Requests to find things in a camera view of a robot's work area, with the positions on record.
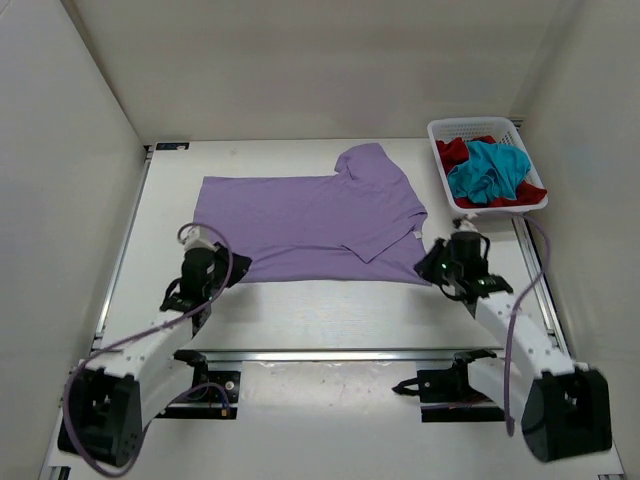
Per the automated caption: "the purple t-shirt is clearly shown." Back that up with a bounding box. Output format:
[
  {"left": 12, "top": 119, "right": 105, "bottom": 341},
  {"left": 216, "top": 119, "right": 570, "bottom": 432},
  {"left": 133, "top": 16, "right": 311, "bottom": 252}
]
[{"left": 193, "top": 143, "right": 428, "bottom": 285}]

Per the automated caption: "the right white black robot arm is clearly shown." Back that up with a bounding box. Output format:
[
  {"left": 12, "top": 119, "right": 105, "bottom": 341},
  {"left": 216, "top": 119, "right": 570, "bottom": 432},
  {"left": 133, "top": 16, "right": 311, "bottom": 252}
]
[{"left": 392, "top": 230, "right": 613, "bottom": 463}]

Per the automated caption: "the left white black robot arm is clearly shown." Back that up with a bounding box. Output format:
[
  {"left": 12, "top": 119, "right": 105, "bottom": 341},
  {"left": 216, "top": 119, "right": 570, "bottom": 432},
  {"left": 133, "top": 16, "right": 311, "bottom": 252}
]
[{"left": 57, "top": 243, "right": 252, "bottom": 468}]

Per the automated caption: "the teal t-shirt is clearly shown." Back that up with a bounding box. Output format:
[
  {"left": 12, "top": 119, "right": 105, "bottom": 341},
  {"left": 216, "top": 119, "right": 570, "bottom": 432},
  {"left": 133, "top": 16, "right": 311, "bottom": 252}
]
[{"left": 447, "top": 141, "right": 531, "bottom": 205}]

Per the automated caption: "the red t-shirt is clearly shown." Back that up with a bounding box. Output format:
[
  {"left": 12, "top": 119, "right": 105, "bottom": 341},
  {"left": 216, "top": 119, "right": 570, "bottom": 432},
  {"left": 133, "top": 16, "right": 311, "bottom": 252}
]
[{"left": 437, "top": 136, "right": 547, "bottom": 208}]

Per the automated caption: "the dark label sticker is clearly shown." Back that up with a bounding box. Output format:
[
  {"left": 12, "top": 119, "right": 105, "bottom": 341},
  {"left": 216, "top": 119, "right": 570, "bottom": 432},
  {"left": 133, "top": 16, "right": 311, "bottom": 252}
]
[{"left": 155, "top": 142, "right": 190, "bottom": 151}]

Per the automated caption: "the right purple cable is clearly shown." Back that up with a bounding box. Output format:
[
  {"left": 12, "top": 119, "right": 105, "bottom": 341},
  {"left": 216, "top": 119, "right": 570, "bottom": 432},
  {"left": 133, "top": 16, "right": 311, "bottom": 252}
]
[{"left": 452, "top": 213, "right": 554, "bottom": 436}]

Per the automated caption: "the purple cable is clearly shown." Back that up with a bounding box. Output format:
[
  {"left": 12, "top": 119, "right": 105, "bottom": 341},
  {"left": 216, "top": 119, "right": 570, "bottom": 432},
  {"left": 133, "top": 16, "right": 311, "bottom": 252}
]
[
  {"left": 60, "top": 223, "right": 236, "bottom": 476},
  {"left": 452, "top": 213, "right": 554, "bottom": 436}
]

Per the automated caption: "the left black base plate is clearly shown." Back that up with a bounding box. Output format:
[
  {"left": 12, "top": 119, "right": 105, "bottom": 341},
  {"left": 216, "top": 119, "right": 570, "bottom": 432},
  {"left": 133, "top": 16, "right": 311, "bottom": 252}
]
[{"left": 157, "top": 362, "right": 241, "bottom": 420}]

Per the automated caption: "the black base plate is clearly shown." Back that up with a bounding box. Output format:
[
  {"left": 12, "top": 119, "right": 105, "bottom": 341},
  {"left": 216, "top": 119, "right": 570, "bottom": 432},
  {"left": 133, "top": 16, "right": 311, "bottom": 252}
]
[
  {"left": 417, "top": 368, "right": 504, "bottom": 424},
  {"left": 157, "top": 362, "right": 241, "bottom": 420}
]

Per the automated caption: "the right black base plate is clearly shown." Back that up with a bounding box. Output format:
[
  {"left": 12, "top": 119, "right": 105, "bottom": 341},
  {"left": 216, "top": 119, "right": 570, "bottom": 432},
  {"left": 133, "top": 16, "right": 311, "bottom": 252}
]
[{"left": 417, "top": 368, "right": 504, "bottom": 424}]

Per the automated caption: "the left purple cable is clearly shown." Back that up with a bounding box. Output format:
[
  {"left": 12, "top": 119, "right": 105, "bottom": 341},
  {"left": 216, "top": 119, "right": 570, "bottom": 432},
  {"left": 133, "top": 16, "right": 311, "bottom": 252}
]
[{"left": 60, "top": 223, "right": 236, "bottom": 476}]

